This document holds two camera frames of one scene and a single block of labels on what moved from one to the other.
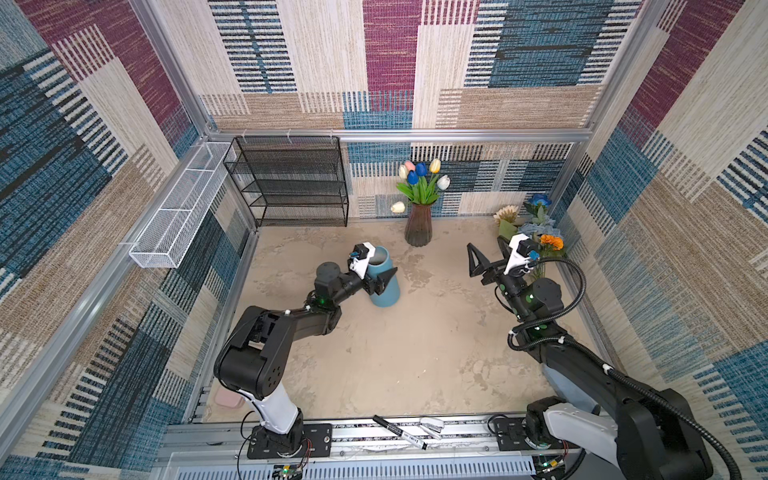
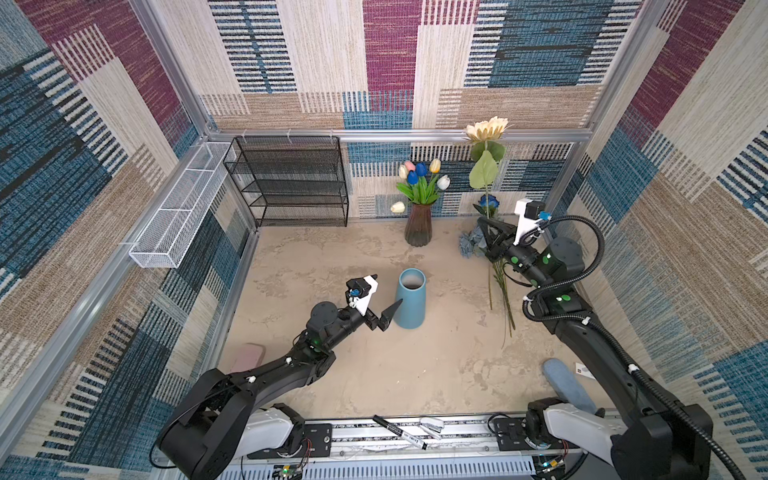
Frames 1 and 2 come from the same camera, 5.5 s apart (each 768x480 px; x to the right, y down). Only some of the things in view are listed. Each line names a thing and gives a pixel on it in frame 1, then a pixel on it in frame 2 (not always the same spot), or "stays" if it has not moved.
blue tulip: [413, 176] stays
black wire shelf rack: [291, 180] stays
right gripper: [483, 262] -> [500, 241]
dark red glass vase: [419, 230] stays
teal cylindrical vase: [382, 273] -> [411, 289]
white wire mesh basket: [168, 235] stays
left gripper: [379, 281] -> [384, 317]
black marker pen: [411, 438] stays
